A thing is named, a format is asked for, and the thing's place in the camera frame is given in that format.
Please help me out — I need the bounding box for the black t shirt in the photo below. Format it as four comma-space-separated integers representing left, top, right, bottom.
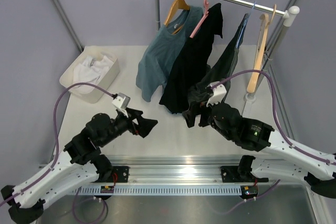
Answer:
159, 3, 223, 114

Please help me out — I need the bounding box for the blue plastic hanger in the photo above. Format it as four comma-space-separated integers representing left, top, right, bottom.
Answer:
235, 2, 256, 49

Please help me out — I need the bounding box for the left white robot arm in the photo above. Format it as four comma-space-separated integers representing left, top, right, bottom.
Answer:
1, 108, 158, 223

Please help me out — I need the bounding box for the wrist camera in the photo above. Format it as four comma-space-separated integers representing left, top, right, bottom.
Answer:
206, 81, 227, 107
112, 93, 131, 118

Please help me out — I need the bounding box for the metal clothes rack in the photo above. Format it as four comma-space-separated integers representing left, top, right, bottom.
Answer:
189, 0, 300, 102

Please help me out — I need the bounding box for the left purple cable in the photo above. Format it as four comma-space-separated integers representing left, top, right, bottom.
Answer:
0, 82, 118, 222

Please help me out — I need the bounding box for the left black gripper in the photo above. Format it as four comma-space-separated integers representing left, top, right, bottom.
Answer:
100, 107, 158, 146

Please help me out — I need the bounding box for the white t shirt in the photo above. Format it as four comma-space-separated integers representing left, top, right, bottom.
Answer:
72, 55, 114, 85

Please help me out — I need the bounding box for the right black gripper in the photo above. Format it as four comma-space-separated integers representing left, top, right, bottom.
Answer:
182, 95, 234, 140

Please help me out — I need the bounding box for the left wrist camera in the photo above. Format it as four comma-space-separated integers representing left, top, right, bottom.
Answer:
112, 93, 131, 118

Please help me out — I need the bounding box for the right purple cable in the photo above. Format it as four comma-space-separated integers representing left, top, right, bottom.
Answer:
209, 69, 336, 214

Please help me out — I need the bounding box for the teal t shirt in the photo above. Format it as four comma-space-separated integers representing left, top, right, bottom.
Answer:
135, 6, 203, 102

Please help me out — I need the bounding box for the slotted cable duct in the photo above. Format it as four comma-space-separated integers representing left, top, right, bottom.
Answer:
78, 185, 242, 196

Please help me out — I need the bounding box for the wooden hanger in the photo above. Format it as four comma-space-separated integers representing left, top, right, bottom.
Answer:
163, 0, 190, 27

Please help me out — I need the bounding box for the white plastic bin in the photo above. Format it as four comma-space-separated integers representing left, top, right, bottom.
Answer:
59, 46, 120, 90

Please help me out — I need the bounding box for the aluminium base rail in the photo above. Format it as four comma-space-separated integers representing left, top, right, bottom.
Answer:
109, 155, 253, 183

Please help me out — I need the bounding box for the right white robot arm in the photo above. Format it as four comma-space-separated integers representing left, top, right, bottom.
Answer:
182, 102, 335, 199

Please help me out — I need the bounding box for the beige plastic hanger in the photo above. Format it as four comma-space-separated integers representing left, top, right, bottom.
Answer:
247, 4, 277, 93

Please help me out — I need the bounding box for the purple cable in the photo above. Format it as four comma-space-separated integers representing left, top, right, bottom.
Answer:
209, 69, 336, 214
0, 82, 118, 222

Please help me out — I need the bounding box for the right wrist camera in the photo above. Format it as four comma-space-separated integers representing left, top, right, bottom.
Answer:
206, 81, 227, 107

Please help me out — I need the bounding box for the pink plastic hanger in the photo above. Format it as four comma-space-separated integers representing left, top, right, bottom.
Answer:
189, 0, 215, 38

